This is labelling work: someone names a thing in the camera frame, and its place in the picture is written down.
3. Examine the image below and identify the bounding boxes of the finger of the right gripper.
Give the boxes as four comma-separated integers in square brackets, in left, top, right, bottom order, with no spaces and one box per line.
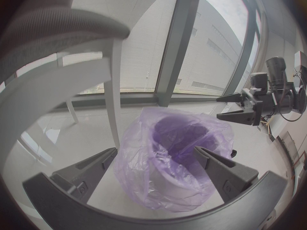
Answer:
[216,92,243,103]
[216,109,255,126]

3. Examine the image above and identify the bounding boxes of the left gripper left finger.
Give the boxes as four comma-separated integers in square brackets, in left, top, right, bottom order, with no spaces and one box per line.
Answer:
[50,147,118,202]

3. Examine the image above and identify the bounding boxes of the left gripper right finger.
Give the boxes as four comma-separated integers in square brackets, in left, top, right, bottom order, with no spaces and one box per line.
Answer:
[193,146,259,202]

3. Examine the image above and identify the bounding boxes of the purple plastic bag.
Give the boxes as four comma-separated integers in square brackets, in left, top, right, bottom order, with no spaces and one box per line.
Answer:
[114,107,234,213]

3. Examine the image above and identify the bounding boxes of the white trash bin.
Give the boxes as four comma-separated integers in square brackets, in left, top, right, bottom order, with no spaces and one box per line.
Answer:
[147,115,222,197]

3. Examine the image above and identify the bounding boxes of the window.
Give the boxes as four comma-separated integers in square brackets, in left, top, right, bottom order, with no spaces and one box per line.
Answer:
[5,0,269,107]

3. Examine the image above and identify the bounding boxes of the grey padded white chair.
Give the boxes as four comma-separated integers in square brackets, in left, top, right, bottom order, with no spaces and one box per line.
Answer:
[0,0,131,167]

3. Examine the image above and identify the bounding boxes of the black cable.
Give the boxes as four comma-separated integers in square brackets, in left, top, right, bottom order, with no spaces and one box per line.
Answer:
[279,100,307,123]

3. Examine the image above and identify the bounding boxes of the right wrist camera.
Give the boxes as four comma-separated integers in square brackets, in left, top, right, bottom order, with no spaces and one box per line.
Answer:
[249,72,269,93]

